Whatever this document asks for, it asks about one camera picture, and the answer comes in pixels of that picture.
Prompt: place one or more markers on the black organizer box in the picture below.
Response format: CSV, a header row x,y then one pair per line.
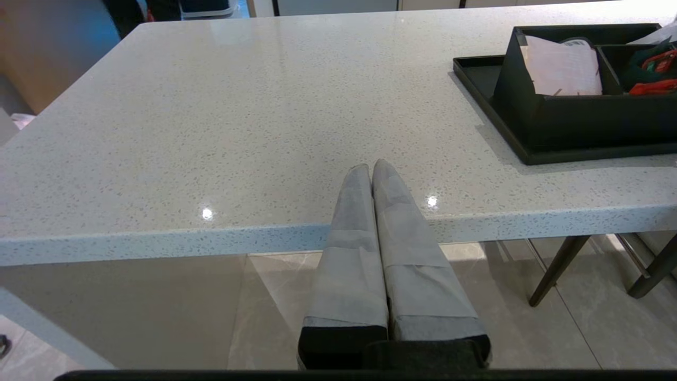
x,y
582,119

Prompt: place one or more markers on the black serving tray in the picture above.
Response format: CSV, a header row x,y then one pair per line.
x,y
481,79

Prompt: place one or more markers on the dark metal furniture leg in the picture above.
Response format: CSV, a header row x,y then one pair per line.
x,y
656,270
558,270

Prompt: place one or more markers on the white sachet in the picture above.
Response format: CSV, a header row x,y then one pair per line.
x,y
656,34

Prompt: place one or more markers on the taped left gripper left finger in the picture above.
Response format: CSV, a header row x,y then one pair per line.
x,y
346,275

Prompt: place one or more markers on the brown wooden door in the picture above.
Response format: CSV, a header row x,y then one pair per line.
x,y
47,53

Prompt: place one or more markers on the pink plastic bag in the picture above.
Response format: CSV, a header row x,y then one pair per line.
x,y
24,120

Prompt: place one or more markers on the pink napkin pack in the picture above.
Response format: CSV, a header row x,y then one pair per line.
x,y
563,69

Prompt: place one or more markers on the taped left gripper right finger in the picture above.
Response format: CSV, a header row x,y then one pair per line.
x,y
423,280

